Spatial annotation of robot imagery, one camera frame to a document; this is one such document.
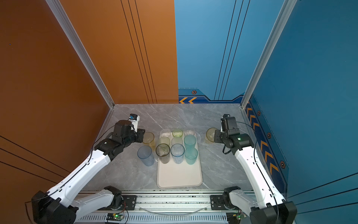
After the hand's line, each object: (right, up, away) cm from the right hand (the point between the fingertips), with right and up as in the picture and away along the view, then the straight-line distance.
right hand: (218, 134), depth 77 cm
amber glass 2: (-5, -1, -3) cm, 6 cm away
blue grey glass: (-43, -12, +5) cm, 45 cm away
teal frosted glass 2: (-15, -7, +18) cm, 25 cm away
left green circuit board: (-55, -42, -6) cm, 69 cm away
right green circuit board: (+6, -41, -8) cm, 43 cm away
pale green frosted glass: (-32, -6, +14) cm, 35 cm away
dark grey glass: (-32, -12, +9) cm, 36 cm away
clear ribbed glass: (-15, -1, +21) cm, 26 cm away
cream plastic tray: (-26, -25, +5) cm, 37 cm away
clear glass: (-33, -1, +20) cm, 39 cm away
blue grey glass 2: (-23, -11, +5) cm, 26 cm away
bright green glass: (-24, -2, +21) cm, 32 cm away
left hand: (-43, +3, +2) cm, 43 cm away
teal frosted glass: (-15, -14, +10) cm, 22 cm away
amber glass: (-40, -4, +5) cm, 41 cm away
